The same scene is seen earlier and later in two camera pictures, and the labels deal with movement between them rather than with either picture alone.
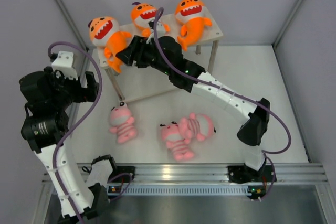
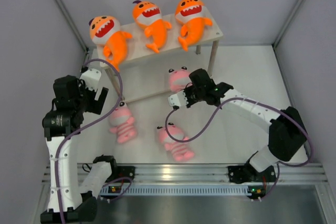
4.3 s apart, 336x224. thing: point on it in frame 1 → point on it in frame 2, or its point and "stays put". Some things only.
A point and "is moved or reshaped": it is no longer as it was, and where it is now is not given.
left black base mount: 123,178 stays put
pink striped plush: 121,116 stays put
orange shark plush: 105,32 stays put
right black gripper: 135,52 → 186,93
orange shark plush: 192,14 stays put
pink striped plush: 200,126 is moved or reshaped
